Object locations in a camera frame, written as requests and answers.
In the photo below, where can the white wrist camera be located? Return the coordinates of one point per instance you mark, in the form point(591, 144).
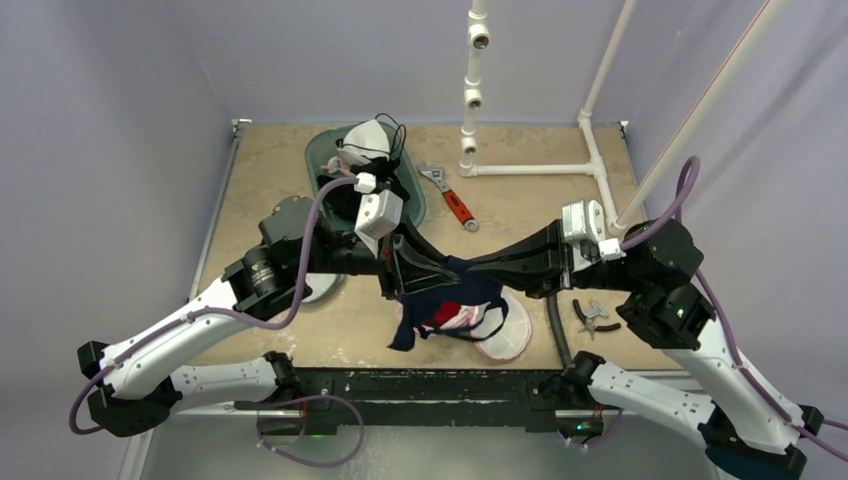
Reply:
point(584, 230)
point(380, 209)

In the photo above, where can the small pink-zip mesh bag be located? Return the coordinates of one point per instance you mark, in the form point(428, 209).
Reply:
point(423, 306)

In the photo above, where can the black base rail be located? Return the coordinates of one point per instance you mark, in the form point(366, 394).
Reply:
point(537, 401)

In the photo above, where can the small metal clamp tool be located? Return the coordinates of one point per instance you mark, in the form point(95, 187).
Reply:
point(591, 319)

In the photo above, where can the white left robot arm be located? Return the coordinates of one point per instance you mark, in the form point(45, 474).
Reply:
point(135, 385)

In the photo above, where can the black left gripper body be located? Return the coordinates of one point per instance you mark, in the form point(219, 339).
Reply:
point(347, 255)

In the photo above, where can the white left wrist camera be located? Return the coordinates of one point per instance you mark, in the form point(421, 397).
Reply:
point(380, 209)

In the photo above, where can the black garment in basin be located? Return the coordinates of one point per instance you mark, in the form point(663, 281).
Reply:
point(343, 203)

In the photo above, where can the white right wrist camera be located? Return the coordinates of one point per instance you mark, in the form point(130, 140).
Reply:
point(584, 230)

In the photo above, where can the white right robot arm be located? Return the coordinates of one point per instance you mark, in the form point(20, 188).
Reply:
point(744, 425)

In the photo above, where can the beige bra in basin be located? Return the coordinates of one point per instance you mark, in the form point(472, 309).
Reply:
point(334, 165)

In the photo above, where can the white and black bra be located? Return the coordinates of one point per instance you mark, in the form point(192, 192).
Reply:
point(381, 137)

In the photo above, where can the red-handled adjustable wrench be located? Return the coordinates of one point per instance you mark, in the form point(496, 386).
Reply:
point(455, 204)

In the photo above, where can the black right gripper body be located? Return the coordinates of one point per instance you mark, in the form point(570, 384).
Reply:
point(563, 260)

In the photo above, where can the red lace bra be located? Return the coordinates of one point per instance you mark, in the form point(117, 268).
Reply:
point(451, 315)

